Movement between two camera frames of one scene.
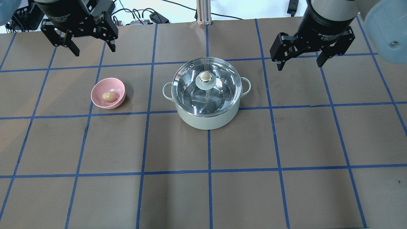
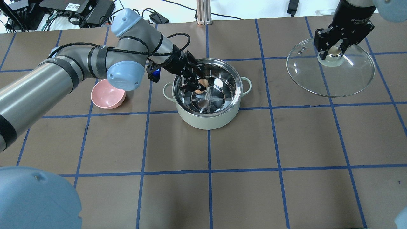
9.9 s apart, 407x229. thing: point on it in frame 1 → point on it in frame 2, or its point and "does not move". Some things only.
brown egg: (109, 97) → (204, 82)
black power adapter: (158, 18) does not move
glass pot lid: (206, 86) → (338, 74)
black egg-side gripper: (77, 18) → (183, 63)
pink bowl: (108, 93) does not move
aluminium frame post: (203, 13) does not move
